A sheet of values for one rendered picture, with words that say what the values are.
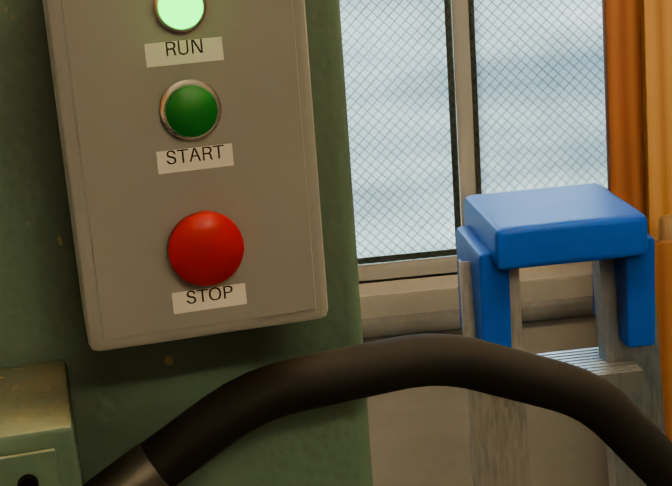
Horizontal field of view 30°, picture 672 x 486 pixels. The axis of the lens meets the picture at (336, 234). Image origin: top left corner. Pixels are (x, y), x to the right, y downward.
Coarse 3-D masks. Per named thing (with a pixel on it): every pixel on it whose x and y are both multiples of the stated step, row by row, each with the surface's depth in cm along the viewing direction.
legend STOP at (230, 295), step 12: (216, 288) 51; (228, 288) 51; (240, 288) 51; (180, 300) 51; (192, 300) 51; (204, 300) 51; (216, 300) 51; (228, 300) 51; (240, 300) 51; (180, 312) 51
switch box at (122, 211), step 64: (64, 0) 47; (128, 0) 47; (256, 0) 49; (64, 64) 48; (128, 64) 48; (192, 64) 48; (256, 64) 49; (64, 128) 48; (128, 128) 48; (256, 128) 50; (128, 192) 49; (192, 192) 50; (256, 192) 50; (128, 256) 50; (256, 256) 51; (320, 256) 52; (128, 320) 50; (192, 320) 51; (256, 320) 52
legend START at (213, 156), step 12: (228, 144) 50; (168, 156) 49; (180, 156) 49; (192, 156) 49; (204, 156) 49; (216, 156) 50; (228, 156) 50; (168, 168) 49; (180, 168) 49; (192, 168) 49; (204, 168) 50
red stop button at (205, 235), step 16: (192, 224) 49; (208, 224) 49; (224, 224) 49; (176, 240) 49; (192, 240) 49; (208, 240) 49; (224, 240) 49; (240, 240) 50; (176, 256) 49; (192, 256) 49; (208, 256) 49; (224, 256) 50; (240, 256) 50; (176, 272) 50; (192, 272) 49; (208, 272) 50; (224, 272) 50
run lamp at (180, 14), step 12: (156, 0) 47; (168, 0) 47; (180, 0) 47; (192, 0) 47; (204, 0) 48; (156, 12) 48; (168, 12) 47; (180, 12) 47; (192, 12) 47; (204, 12) 48; (168, 24) 47; (180, 24) 47; (192, 24) 48
